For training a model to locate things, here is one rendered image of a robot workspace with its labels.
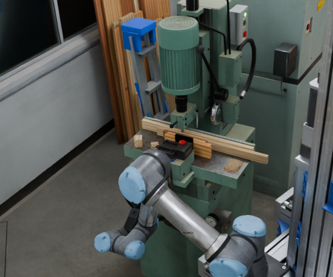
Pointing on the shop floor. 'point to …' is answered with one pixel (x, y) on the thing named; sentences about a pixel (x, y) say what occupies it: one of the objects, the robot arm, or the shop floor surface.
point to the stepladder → (133, 40)
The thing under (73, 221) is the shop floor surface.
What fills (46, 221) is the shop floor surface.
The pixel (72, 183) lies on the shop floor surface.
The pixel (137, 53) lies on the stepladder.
